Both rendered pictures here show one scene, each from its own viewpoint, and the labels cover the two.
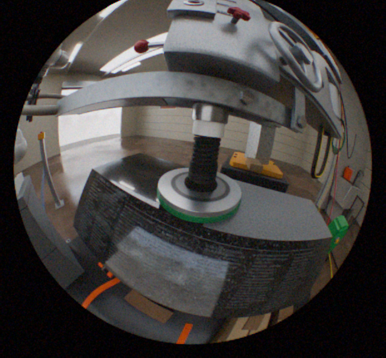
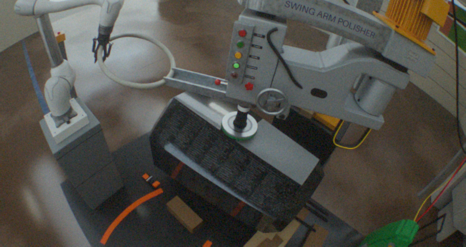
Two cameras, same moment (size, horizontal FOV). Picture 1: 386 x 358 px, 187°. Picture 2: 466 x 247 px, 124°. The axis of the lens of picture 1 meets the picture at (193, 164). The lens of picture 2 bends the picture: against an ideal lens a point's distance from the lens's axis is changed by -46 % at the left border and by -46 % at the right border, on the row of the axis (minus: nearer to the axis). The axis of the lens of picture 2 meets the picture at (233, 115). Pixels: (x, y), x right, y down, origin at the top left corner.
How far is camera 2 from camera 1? 1.07 m
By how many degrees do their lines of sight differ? 23
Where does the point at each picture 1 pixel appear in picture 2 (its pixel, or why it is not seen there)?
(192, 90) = (235, 101)
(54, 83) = not seen: outside the picture
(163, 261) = (217, 153)
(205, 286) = (229, 168)
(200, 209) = (234, 134)
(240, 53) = (247, 99)
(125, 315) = (158, 225)
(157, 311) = (191, 217)
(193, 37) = (234, 93)
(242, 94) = (251, 105)
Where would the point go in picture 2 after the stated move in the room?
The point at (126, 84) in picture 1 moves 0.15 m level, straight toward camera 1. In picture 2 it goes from (214, 93) to (221, 113)
